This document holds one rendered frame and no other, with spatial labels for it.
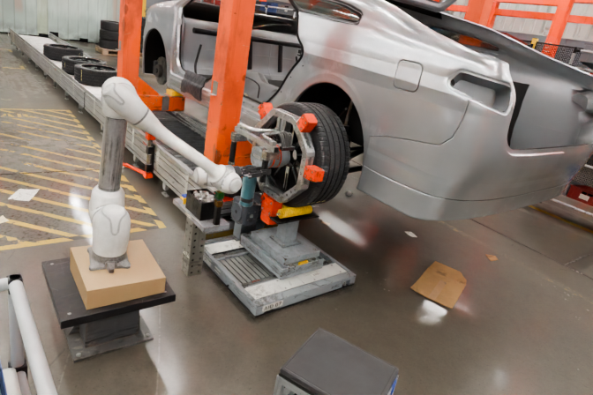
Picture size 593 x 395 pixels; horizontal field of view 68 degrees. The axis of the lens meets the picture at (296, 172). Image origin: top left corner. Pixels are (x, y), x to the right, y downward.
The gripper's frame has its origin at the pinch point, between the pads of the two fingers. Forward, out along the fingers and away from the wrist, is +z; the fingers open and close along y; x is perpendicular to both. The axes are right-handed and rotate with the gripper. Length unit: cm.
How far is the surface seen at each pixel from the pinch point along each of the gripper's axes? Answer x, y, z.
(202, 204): -27.1, -22.0, -23.3
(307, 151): 13.5, 9.4, 21.3
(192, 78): 13, -215, 59
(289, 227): -48, -12, 38
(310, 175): 1.6, 15.7, 20.7
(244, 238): -67, -39, 23
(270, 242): -61, -18, 29
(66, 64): -40, -586, 27
